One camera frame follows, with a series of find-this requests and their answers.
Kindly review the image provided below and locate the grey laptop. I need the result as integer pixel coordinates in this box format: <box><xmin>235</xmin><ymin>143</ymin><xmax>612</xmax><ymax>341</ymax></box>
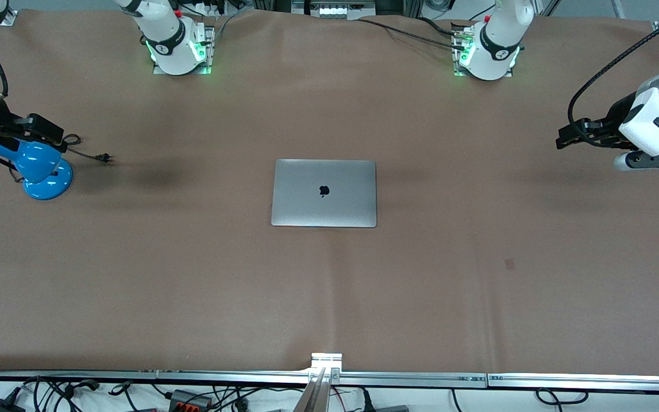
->
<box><xmin>271</xmin><ymin>159</ymin><xmax>378</xmax><ymax>229</ymax></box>

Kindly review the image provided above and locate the blue desk lamp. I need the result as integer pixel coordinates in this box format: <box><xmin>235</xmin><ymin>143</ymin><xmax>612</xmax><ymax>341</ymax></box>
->
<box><xmin>0</xmin><ymin>140</ymin><xmax>74</xmax><ymax>201</ymax></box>

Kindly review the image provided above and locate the silver device with white ports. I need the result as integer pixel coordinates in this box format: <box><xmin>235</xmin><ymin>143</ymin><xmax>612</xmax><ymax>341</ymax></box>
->
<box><xmin>291</xmin><ymin>0</ymin><xmax>376</xmax><ymax>19</ymax></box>

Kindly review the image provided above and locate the grey orange connector block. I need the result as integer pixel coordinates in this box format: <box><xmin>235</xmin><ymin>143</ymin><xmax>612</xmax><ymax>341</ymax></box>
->
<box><xmin>168</xmin><ymin>389</ymin><xmax>214</xmax><ymax>411</ymax></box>

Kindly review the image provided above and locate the black lamp cable with plug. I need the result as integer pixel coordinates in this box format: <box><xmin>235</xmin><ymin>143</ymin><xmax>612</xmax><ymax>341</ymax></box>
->
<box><xmin>0</xmin><ymin>133</ymin><xmax>115</xmax><ymax>184</ymax></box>

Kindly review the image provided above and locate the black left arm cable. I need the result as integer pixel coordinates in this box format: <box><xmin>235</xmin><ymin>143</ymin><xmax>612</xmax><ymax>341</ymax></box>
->
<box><xmin>567</xmin><ymin>5</ymin><xmax>659</xmax><ymax>144</ymax></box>

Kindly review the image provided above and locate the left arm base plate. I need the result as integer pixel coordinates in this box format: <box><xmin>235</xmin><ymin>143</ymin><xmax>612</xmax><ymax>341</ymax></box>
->
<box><xmin>451</xmin><ymin>22</ymin><xmax>517</xmax><ymax>78</ymax></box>

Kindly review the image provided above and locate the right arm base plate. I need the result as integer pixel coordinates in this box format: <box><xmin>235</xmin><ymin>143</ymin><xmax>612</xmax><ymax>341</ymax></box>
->
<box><xmin>152</xmin><ymin>25</ymin><xmax>216</xmax><ymax>76</ymax></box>

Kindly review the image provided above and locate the black braided cable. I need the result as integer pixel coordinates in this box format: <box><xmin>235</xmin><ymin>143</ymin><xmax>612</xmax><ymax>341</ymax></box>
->
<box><xmin>358</xmin><ymin>17</ymin><xmax>469</xmax><ymax>47</ymax></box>

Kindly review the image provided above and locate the grey base cable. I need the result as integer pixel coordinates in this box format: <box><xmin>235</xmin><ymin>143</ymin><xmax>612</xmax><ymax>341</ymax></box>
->
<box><xmin>213</xmin><ymin>13</ymin><xmax>240</xmax><ymax>45</ymax></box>

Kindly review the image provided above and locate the short aluminium table rail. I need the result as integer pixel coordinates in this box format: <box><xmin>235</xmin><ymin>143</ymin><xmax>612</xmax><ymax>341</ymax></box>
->
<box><xmin>488</xmin><ymin>374</ymin><xmax>659</xmax><ymax>394</ymax></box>

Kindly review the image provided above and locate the black looped floor cable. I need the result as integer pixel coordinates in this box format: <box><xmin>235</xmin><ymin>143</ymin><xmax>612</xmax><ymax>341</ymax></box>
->
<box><xmin>536</xmin><ymin>387</ymin><xmax>589</xmax><ymax>407</ymax></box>

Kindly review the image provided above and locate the long aluminium table rail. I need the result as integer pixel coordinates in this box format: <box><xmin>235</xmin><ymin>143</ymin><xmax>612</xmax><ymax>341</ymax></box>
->
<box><xmin>0</xmin><ymin>370</ymin><xmax>488</xmax><ymax>389</ymax></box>

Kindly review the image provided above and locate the aluminium bracket with strut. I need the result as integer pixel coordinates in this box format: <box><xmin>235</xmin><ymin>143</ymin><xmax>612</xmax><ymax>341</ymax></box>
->
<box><xmin>292</xmin><ymin>352</ymin><xmax>343</xmax><ymax>412</ymax></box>

